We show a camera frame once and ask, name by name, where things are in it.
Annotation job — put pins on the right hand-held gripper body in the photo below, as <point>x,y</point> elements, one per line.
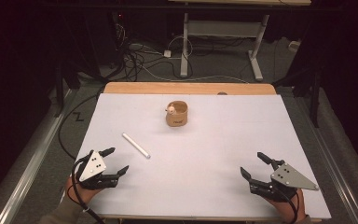
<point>287,178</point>

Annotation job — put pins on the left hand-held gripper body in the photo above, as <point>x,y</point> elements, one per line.
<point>92,168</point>

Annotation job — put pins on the white pen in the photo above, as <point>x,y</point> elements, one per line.
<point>136,145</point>

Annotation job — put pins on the wooden pen holder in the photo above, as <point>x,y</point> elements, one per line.
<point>177,114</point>

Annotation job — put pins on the person's left hand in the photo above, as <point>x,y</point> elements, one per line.
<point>81,190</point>

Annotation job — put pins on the person's right hand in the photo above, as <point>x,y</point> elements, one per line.
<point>287,209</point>

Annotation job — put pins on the white table cover board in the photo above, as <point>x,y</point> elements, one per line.
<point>205,155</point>

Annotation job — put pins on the black metal stand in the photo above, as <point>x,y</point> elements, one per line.
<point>59,90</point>
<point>314,93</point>

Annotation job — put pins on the wooden table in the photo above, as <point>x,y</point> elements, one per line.
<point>186,88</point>

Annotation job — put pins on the aluminium rail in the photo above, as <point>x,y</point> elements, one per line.
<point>34,158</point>
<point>332,161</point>

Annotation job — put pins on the white metal desk frame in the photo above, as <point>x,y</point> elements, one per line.
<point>223,29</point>

